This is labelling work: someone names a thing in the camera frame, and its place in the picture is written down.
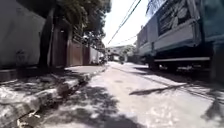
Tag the large truck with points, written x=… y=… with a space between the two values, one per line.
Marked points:
x=173 y=36

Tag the dark tree trunk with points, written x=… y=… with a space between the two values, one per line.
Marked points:
x=45 y=43

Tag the grey concrete road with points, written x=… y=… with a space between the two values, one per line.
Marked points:
x=140 y=100

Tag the raised concrete pavement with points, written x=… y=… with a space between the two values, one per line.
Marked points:
x=23 y=95

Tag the distant pale building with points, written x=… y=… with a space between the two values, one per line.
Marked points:
x=115 y=51

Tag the brown gated wall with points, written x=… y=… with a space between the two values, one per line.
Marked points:
x=75 y=53

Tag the trees over wall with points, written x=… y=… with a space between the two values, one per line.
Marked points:
x=90 y=16

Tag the grey plastered wall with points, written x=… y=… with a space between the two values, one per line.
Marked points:
x=20 y=33

